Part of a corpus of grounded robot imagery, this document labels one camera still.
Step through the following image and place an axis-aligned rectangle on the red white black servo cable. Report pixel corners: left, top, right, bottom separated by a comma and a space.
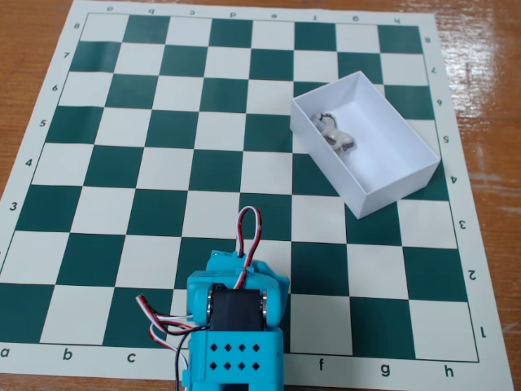
135, 293, 198, 332
148, 323, 190, 351

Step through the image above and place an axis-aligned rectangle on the grey toy horse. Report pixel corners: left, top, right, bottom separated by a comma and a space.
310, 112, 357, 155

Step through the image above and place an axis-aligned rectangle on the green white chessboard mat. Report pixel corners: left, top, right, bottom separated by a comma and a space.
0, 0, 515, 391

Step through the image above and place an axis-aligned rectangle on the red white black looped cable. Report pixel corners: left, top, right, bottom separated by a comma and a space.
234, 206, 263, 291

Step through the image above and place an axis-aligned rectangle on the white open cardboard box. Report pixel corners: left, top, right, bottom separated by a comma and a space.
290, 70, 442, 221

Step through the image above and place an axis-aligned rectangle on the thin black cable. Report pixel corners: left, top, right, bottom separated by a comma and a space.
173, 332, 193, 391

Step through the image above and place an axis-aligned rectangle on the cyan gripper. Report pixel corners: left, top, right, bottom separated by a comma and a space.
205, 248, 257, 277

